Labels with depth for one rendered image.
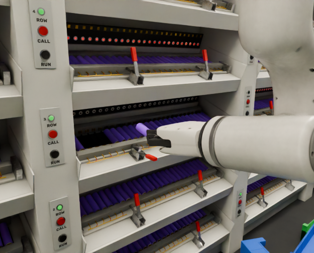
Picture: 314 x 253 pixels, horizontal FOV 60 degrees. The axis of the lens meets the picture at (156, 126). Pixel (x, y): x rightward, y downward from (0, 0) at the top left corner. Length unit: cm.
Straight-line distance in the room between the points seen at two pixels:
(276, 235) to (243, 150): 108
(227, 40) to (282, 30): 68
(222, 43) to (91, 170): 65
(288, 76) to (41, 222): 55
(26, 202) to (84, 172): 14
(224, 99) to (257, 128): 67
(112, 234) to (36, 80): 45
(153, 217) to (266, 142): 56
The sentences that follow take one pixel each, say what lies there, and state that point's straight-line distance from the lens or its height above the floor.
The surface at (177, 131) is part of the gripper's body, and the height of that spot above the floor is 66.
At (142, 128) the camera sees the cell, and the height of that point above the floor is 63.
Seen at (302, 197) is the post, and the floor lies 2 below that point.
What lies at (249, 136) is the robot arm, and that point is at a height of 68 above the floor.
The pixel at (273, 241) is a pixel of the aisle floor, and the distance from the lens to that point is 140.
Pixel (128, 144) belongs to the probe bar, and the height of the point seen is 55.
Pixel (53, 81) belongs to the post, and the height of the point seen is 74.
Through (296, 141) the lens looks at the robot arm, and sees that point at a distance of 35.
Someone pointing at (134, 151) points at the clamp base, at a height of 54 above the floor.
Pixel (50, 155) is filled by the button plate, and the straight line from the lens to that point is 61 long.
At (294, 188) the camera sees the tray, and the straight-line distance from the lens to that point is 165.
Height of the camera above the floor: 78
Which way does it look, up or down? 14 degrees down
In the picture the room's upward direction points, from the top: straight up
